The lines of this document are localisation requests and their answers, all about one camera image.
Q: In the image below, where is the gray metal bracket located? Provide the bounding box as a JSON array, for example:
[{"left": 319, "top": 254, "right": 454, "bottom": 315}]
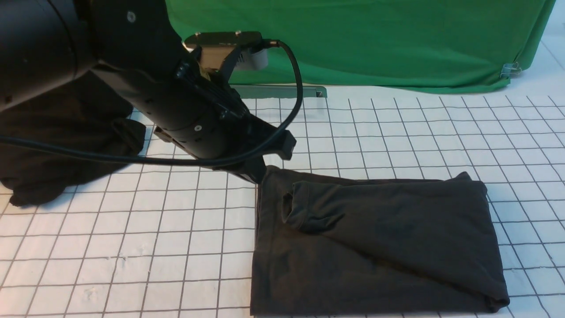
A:
[{"left": 232, "top": 85, "right": 328, "bottom": 99}]

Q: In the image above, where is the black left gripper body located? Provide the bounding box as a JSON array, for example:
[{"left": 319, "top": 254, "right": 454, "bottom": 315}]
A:
[{"left": 153, "top": 110, "right": 297, "bottom": 170}]

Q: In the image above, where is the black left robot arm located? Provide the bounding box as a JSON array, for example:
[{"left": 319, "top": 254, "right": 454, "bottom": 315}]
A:
[{"left": 1, "top": 0, "right": 303, "bottom": 184}]

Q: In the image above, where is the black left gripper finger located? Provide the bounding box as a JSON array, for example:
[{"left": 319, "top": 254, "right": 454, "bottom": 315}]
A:
[{"left": 230, "top": 157, "right": 267, "bottom": 185}]

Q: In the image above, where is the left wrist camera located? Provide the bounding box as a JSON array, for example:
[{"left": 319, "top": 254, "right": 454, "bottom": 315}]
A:
[{"left": 182, "top": 31, "right": 279, "bottom": 77}]

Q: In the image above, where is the gray long-sleeved shirt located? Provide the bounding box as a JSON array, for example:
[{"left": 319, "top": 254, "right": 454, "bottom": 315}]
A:
[{"left": 250, "top": 166, "right": 510, "bottom": 316}]

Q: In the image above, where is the black clothing pile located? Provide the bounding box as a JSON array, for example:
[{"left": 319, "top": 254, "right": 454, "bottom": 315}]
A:
[{"left": 0, "top": 72, "right": 147, "bottom": 207}]

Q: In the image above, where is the green backdrop cloth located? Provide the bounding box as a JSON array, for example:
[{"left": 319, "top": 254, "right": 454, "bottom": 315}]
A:
[{"left": 166, "top": 0, "right": 555, "bottom": 94}]

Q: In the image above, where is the metal binder clip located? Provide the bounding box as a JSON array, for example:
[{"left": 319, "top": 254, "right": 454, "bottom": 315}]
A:
[{"left": 500, "top": 62, "right": 523, "bottom": 79}]

